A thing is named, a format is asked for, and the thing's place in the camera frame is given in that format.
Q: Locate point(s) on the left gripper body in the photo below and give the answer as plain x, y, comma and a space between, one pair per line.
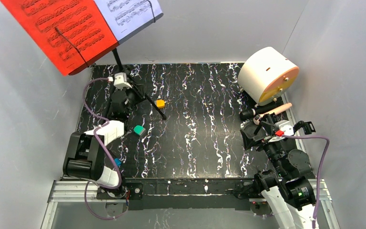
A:
128, 96

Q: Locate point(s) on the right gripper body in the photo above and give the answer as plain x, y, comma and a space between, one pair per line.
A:
257, 130

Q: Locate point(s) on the black music stand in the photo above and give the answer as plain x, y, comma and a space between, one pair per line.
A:
139, 88

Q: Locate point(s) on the pink-headed microphone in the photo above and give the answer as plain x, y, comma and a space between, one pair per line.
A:
276, 111

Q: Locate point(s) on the red sheet music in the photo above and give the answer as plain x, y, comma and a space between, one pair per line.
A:
72, 33

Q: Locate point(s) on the white sheet music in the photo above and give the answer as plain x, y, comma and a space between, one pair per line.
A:
126, 18

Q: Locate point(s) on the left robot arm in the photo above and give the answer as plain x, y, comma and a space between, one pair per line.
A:
87, 156

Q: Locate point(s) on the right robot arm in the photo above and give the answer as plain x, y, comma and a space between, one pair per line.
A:
286, 188

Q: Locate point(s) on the green small block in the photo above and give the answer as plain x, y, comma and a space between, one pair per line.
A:
139, 130

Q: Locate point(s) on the orange small block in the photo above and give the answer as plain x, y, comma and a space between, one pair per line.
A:
160, 103

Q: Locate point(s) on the white round drum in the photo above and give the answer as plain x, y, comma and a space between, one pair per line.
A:
266, 75

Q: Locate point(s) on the blue small block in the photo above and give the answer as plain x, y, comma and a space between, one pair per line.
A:
118, 162

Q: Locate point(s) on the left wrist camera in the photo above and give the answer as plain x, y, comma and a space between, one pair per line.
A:
120, 81

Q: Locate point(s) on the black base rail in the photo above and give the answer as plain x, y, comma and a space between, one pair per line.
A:
186, 193

